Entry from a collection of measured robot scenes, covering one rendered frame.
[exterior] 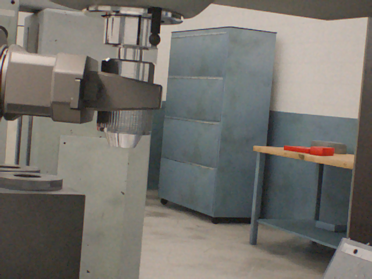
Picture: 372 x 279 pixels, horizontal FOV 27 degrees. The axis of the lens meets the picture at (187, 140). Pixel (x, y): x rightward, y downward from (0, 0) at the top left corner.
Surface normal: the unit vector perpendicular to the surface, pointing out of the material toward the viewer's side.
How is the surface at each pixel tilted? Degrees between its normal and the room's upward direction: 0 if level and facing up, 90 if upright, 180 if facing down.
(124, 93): 90
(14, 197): 90
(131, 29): 90
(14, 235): 90
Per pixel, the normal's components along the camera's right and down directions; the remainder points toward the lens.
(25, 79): 0.02, 0.05
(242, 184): 0.43, 0.08
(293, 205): -0.90, -0.05
